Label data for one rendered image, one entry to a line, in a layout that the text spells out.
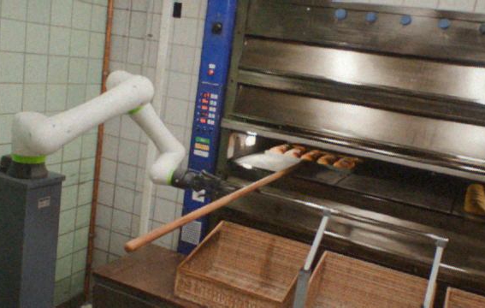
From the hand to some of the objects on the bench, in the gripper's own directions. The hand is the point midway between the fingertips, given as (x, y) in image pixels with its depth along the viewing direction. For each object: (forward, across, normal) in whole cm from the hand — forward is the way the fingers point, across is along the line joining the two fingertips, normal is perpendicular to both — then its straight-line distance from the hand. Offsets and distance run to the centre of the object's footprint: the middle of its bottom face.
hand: (227, 190), depth 225 cm
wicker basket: (+4, +61, -30) cm, 68 cm away
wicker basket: (+124, +62, -29) cm, 142 cm away
